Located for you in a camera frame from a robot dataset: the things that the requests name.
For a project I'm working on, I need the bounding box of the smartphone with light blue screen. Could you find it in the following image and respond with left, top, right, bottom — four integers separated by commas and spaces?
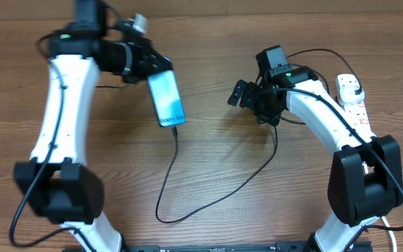
148, 70, 186, 127

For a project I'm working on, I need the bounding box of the black USB charging cable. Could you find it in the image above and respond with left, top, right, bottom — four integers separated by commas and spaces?
155, 48, 365, 225

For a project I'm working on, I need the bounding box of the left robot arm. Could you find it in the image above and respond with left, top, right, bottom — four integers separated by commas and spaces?
14, 1, 172, 251

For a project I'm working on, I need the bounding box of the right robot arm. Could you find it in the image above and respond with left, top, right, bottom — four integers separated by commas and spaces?
228, 45, 403, 251

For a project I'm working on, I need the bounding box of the white charger plug adapter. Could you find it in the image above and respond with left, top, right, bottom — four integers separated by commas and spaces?
338, 86, 365, 106

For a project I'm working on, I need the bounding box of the white power strip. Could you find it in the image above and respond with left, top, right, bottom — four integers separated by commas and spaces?
335, 73, 373, 136

